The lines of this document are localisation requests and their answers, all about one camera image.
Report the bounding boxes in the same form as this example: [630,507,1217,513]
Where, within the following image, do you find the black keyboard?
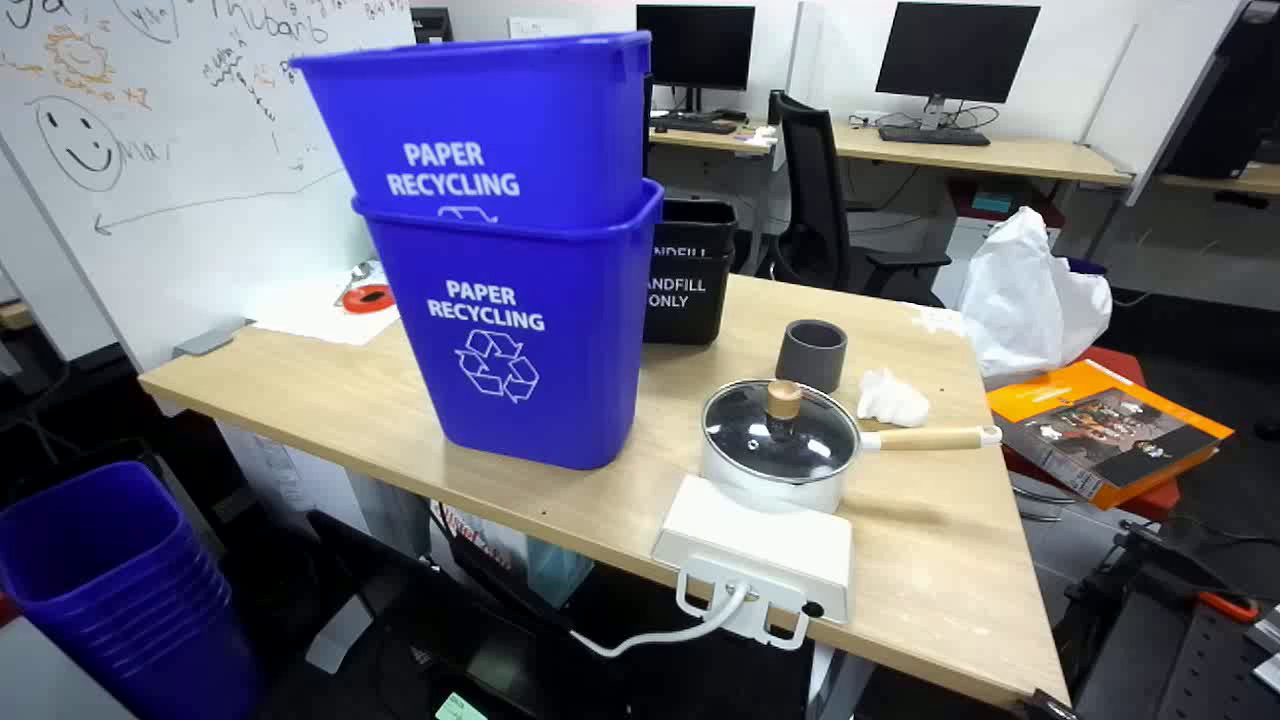
[647,113,740,142]
[876,122,997,150]

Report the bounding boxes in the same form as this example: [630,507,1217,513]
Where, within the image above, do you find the black cart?
[1063,517,1280,720]

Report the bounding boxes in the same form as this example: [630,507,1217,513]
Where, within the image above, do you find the crumpled white tissue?
[850,368,936,432]

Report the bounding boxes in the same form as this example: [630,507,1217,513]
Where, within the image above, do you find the white pot with wooden handle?
[696,398,1002,519]

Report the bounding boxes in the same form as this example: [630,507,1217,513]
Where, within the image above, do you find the blue crate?
[0,459,263,720]

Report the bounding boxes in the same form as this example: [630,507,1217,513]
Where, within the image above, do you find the whiteboard with smiley drawing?
[0,0,421,376]

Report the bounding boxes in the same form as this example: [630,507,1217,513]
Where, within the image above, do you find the black plastic waste bin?
[645,221,740,350]

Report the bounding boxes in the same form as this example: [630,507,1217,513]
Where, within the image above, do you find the white plastic bag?
[926,204,1117,392]

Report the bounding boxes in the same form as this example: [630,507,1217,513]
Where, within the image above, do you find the blue paper recycling bin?
[352,178,669,472]
[286,29,654,231]

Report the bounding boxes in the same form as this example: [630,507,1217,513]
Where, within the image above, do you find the short wooden office desk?
[647,124,779,160]

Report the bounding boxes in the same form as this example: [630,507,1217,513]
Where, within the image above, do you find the white cable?
[566,567,819,666]

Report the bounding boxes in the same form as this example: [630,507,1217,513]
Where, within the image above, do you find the black mesh office chair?
[760,90,954,300]

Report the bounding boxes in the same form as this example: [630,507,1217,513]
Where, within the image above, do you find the glass lid with wooden knob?
[700,376,863,488]

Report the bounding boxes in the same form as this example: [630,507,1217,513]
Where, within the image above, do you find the orange and black book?
[984,356,1234,513]

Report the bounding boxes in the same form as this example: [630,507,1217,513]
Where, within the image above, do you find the grey cylindrical vessel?
[775,315,850,398]

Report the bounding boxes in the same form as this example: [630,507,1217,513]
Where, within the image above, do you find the white paper sheet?
[248,272,402,352]

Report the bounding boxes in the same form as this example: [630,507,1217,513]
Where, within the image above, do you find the orange tape roll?
[338,280,400,322]

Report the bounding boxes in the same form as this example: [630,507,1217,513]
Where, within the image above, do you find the white flat box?
[647,472,856,633]

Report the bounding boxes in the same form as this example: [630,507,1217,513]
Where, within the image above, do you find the whiteboard with handwriting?
[0,136,137,368]

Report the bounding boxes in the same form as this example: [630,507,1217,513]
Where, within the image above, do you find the grey whiteboard eraser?
[168,315,259,361]

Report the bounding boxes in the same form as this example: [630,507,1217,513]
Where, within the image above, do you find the long wooden office desk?
[833,122,1139,192]

